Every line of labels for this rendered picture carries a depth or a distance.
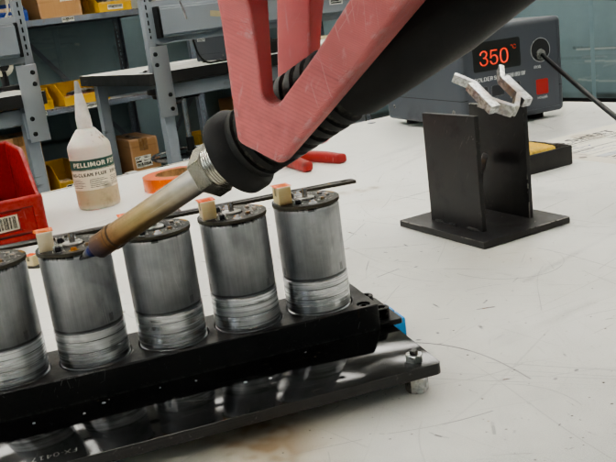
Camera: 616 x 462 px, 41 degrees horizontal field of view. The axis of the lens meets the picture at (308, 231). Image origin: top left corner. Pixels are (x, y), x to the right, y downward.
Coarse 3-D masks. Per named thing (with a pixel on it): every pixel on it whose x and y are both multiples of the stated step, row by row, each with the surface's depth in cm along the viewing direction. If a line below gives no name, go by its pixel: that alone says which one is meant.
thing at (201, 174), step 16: (192, 160) 23; (208, 160) 23; (192, 176) 23; (208, 176) 23; (160, 192) 24; (176, 192) 24; (192, 192) 24; (208, 192) 23; (224, 192) 24; (144, 208) 25; (160, 208) 24; (176, 208) 24; (112, 224) 26; (128, 224) 25; (144, 224) 25; (96, 240) 26; (112, 240) 26; (128, 240) 26; (96, 256) 26
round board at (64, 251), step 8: (56, 240) 29; (64, 240) 29; (88, 240) 28; (56, 248) 27; (64, 248) 28; (80, 248) 27; (40, 256) 27; (48, 256) 27; (56, 256) 27; (64, 256) 27; (72, 256) 27
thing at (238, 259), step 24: (264, 216) 29; (216, 240) 29; (240, 240) 29; (264, 240) 29; (216, 264) 29; (240, 264) 29; (264, 264) 29; (216, 288) 29; (240, 288) 29; (264, 288) 30; (216, 312) 30; (240, 312) 29; (264, 312) 30
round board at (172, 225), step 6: (162, 222) 30; (168, 222) 30; (174, 222) 29; (180, 222) 29; (186, 222) 29; (162, 228) 29; (168, 228) 28; (174, 228) 28; (180, 228) 28; (186, 228) 29; (144, 234) 28; (150, 234) 28; (162, 234) 28; (168, 234) 28; (174, 234) 28; (132, 240) 28; (138, 240) 28; (144, 240) 28
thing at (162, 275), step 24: (168, 240) 28; (144, 264) 28; (168, 264) 28; (192, 264) 29; (144, 288) 28; (168, 288) 28; (192, 288) 29; (144, 312) 29; (168, 312) 28; (192, 312) 29; (144, 336) 29; (168, 336) 29; (192, 336) 29
